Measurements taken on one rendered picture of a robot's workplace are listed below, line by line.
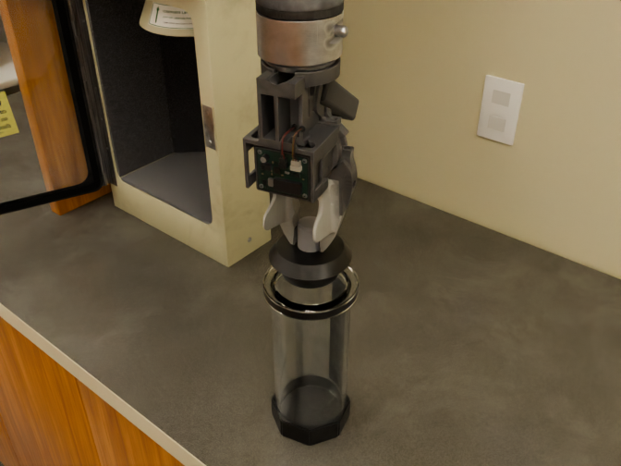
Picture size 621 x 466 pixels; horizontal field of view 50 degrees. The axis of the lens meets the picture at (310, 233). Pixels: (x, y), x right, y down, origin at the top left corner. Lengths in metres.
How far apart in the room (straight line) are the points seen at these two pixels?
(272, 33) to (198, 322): 0.59
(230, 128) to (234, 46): 0.13
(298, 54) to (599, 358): 0.68
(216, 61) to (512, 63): 0.50
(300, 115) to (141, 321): 0.57
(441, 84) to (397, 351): 0.52
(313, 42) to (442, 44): 0.69
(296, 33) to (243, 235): 0.63
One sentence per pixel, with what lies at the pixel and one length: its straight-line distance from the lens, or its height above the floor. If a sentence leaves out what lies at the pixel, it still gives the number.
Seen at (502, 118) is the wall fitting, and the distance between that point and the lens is 1.22.
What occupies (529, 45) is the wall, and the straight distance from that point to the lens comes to 1.17.
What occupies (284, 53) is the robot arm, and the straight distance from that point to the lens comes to 0.57.
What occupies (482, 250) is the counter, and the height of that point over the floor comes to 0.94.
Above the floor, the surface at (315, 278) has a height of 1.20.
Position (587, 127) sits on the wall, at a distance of 1.17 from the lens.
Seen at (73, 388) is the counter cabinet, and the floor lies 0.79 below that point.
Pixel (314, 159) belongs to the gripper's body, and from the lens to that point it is 0.58.
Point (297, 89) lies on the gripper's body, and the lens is 0.56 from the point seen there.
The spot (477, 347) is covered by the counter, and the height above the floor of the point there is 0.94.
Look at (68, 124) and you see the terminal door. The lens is 1.26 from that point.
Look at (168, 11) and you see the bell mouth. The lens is 1.06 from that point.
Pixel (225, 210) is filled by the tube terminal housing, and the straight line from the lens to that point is 1.09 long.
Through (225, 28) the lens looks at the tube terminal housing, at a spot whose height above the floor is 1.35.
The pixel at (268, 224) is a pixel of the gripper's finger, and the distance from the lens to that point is 0.67.
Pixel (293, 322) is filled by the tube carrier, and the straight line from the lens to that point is 0.73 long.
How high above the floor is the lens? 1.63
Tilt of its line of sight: 34 degrees down
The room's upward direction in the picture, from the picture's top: straight up
